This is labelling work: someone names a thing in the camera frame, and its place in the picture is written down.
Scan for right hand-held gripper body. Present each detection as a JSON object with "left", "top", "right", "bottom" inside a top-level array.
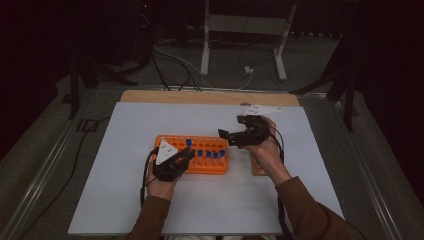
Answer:
[{"left": 228, "top": 104, "right": 283, "bottom": 148}]

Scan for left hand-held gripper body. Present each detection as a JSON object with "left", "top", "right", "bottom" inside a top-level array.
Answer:
[{"left": 152, "top": 138, "right": 188, "bottom": 183}]

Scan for orange plastic tube rack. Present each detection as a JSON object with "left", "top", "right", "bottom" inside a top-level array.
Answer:
[{"left": 153, "top": 134, "right": 230, "bottom": 176}]

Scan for wooden tube rack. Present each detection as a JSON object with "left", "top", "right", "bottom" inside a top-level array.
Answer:
[{"left": 249, "top": 152, "right": 268, "bottom": 177}]

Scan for person's right hand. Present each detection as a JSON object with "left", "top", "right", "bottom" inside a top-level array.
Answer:
[{"left": 244, "top": 116, "right": 293, "bottom": 187}]

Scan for person's left hand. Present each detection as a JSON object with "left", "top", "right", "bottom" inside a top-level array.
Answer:
[{"left": 145, "top": 160, "right": 183, "bottom": 202}]

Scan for white table mat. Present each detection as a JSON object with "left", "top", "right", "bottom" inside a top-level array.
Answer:
[{"left": 67, "top": 101, "right": 350, "bottom": 236}]

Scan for grey metal stand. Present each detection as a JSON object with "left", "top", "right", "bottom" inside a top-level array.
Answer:
[{"left": 199, "top": 0, "right": 299, "bottom": 82}]

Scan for black tripod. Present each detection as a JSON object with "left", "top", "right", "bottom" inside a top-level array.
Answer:
[
  {"left": 67, "top": 49, "right": 139, "bottom": 120},
  {"left": 288, "top": 33, "right": 359, "bottom": 133}
]

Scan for right hand-held gripper cable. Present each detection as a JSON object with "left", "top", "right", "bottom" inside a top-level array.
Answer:
[{"left": 268, "top": 125, "right": 294, "bottom": 240}]

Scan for hand-held gripper cable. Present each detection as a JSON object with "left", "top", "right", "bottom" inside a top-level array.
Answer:
[
  {"left": 139, "top": 146, "right": 160, "bottom": 208},
  {"left": 268, "top": 125, "right": 294, "bottom": 240}
]

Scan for left hand-held gripper cable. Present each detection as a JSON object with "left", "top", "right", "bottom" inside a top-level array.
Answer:
[{"left": 139, "top": 146, "right": 160, "bottom": 208}]

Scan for white floor cable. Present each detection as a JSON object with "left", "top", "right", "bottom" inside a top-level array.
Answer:
[{"left": 153, "top": 38, "right": 254, "bottom": 91}]

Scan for black floor cables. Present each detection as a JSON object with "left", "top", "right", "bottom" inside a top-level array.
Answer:
[{"left": 150, "top": 46, "right": 203, "bottom": 92}]

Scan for thin black floor cable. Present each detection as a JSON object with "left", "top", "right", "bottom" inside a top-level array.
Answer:
[{"left": 18, "top": 116, "right": 112, "bottom": 240}]

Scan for metal floor rail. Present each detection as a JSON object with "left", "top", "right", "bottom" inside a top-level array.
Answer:
[
  {"left": 0, "top": 87, "right": 99, "bottom": 240},
  {"left": 328, "top": 98, "right": 403, "bottom": 240}
]

